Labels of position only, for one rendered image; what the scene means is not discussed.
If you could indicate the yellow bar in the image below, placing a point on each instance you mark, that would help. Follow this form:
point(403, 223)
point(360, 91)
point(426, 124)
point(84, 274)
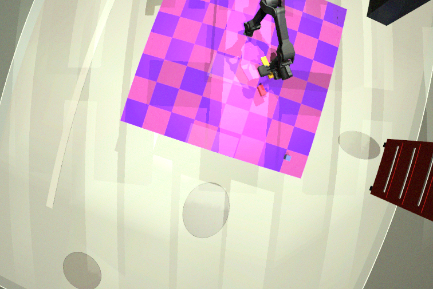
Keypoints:
point(265, 62)

